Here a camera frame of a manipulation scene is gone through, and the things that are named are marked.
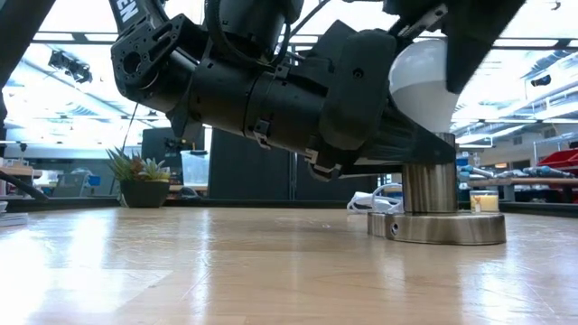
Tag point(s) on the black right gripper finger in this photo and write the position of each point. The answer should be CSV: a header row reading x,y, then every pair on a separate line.
x,y
474,31

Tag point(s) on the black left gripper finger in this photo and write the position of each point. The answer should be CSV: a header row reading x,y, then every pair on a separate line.
x,y
361,90

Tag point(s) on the white lightbulb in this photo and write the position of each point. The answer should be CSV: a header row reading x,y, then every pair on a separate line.
x,y
415,90

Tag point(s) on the brushed metal lamp socket base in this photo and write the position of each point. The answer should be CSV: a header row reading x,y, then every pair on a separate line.
x,y
429,189

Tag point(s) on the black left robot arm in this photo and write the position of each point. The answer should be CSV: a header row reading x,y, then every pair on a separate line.
x,y
153,63

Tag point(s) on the black overhead beam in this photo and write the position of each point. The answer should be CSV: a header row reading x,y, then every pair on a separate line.
x,y
564,44

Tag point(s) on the clear plastic storage bin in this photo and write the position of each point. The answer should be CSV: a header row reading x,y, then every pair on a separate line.
x,y
195,169

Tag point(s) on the blue box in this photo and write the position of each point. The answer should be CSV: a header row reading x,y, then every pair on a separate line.
x,y
463,161

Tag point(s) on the black computer monitor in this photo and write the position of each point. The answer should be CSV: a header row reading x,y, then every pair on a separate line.
x,y
153,149

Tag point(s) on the grey robot parts on bench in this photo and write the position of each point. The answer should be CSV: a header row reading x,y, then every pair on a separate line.
x,y
510,171

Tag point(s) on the red storage bin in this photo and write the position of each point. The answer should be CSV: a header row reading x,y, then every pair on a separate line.
x,y
560,160

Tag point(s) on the wooden workbench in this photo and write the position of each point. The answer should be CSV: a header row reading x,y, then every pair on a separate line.
x,y
524,182

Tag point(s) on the potted succulent plant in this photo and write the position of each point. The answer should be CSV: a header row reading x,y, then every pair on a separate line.
x,y
144,189

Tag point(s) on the black ceiling-mounted camera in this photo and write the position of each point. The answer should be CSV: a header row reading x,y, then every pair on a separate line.
x,y
540,80
70,67

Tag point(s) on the black aluminium table frame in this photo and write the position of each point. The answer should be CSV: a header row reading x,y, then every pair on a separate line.
x,y
271,203

